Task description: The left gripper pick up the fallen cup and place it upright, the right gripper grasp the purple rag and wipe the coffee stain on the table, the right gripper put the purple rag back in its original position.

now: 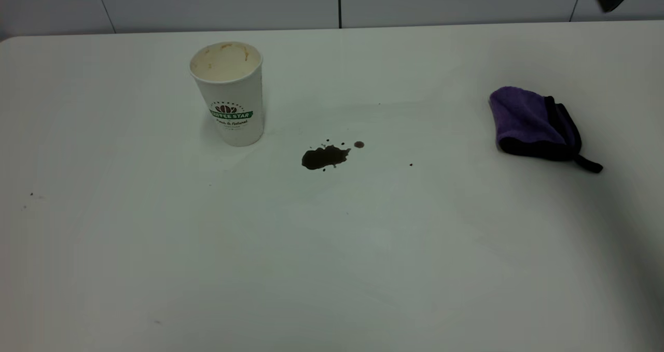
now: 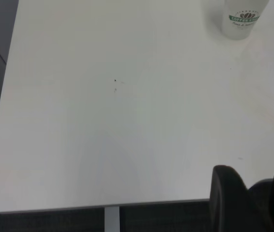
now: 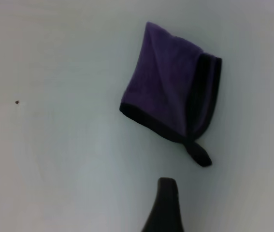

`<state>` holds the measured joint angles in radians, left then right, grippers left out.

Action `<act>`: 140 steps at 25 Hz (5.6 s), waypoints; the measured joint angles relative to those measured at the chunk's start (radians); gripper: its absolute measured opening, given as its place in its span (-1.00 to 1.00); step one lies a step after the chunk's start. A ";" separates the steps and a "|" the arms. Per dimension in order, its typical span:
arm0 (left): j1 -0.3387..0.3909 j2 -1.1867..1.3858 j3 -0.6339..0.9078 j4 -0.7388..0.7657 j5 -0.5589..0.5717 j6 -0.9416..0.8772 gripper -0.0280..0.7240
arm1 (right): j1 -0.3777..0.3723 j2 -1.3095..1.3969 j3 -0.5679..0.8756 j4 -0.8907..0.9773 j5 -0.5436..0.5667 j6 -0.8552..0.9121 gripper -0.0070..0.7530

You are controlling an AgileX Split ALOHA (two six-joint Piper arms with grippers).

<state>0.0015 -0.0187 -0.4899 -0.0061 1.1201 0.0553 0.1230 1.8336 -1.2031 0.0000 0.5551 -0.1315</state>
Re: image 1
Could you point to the white paper coffee cup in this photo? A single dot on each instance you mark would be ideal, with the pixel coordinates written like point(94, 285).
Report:
point(233, 93)

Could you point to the dark coffee spill puddle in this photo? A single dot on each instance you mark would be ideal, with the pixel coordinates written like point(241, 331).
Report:
point(321, 157)

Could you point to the purple cloth with black trim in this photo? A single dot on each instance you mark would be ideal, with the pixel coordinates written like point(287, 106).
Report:
point(524, 116)

